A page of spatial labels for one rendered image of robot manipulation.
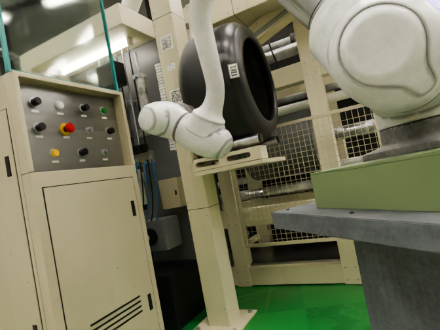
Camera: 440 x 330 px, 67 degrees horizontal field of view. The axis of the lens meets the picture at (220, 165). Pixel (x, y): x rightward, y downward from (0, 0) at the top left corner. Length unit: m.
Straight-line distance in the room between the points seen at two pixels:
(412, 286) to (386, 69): 0.42
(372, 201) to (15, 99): 1.19
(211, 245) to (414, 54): 1.42
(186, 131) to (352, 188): 0.51
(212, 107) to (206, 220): 0.88
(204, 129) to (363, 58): 0.56
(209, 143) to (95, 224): 0.70
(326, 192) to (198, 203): 1.07
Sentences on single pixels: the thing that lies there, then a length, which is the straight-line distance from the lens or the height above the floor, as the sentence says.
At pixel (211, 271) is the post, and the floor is 0.29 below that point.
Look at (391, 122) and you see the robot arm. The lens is 0.75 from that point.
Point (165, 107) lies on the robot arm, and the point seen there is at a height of 0.99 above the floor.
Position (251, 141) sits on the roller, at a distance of 1.50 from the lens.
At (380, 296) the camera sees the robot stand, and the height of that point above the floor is 0.45.
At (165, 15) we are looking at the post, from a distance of 1.94.
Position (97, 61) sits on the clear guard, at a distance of 1.76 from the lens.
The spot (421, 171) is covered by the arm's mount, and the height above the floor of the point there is 0.71.
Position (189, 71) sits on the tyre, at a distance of 1.52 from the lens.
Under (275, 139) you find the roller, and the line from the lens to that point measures 1.76.
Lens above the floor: 0.76
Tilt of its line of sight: 2 degrees up
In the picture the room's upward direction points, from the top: 11 degrees counter-clockwise
